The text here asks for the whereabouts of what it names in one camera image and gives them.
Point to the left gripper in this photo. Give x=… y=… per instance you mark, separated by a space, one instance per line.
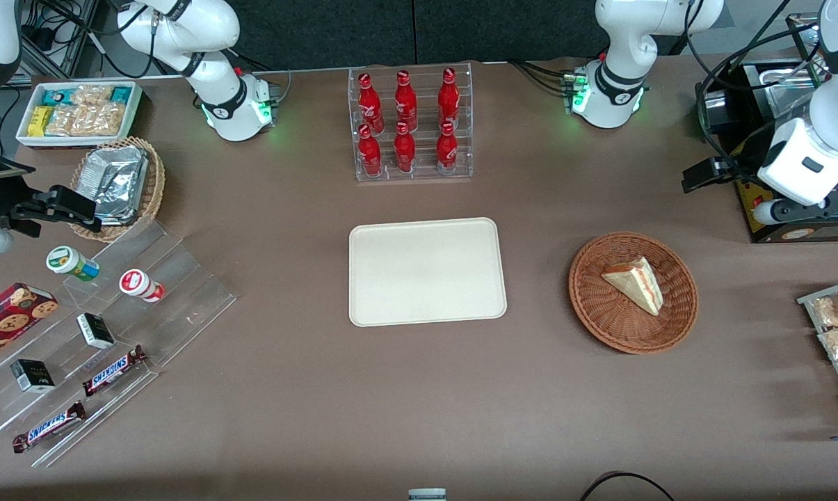
x=741 y=166

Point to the triangular sandwich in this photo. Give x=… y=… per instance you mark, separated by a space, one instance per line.
x=634 y=282

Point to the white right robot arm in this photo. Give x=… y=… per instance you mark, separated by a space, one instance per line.
x=217 y=83

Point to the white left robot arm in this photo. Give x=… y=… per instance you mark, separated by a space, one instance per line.
x=613 y=83

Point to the light wicker basket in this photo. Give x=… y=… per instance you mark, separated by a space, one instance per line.
x=156 y=181

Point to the tray of packaged snacks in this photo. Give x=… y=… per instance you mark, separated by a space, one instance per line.
x=808 y=300

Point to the round brown wicker basket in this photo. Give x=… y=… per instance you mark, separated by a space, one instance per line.
x=599 y=313

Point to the cream plastic tray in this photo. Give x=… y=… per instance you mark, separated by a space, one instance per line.
x=425 y=271

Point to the silver foil pack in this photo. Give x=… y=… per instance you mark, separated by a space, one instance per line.
x=119 y=214
x=116 y=174

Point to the green cap drink bottle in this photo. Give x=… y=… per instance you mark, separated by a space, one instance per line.
x=67 y=261

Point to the clear bag of crackers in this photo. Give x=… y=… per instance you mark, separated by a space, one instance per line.
x=64 y=120
x=103 y=120
x=92 y=95

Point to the white plastic snack bin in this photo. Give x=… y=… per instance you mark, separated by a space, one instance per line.
x=22 y=136

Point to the yellow snack packet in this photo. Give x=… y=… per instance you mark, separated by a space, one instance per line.
x=39 y=122

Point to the red cap drink bottle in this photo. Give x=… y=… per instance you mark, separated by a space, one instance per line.
x=137 y=284

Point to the teal snack packet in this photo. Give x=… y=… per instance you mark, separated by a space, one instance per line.
x=58 y=96
x=122 y=94

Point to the black food warmer case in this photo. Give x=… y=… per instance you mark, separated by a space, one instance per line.
x=808 y=233

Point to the small black box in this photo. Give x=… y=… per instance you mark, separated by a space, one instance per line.
x=33 y=376
x=95 y=330

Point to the red cookie box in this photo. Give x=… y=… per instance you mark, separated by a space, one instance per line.
x=8 y=320

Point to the clear acrylic stepped shelf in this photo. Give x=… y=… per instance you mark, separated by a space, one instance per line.
x=182 y=292

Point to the Snickers bar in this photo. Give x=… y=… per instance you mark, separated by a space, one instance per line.
x=113 y=371
x=49 y=427

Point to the red cola bottle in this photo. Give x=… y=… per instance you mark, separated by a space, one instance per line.
x=448 y=97
x=405 y=152
x=370 y=104
x=370 y=154
x=447 y=149
x=405 y=101

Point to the clear acrylic bottle rack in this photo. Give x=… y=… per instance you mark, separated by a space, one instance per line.
x=425 y=167

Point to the small grey device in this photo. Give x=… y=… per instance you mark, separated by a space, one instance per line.
x=427 y=495

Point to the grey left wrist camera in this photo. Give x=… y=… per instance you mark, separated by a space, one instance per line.
x=768 y=211

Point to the black left camera mount bracket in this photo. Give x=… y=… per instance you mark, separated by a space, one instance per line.
x=836 y=205

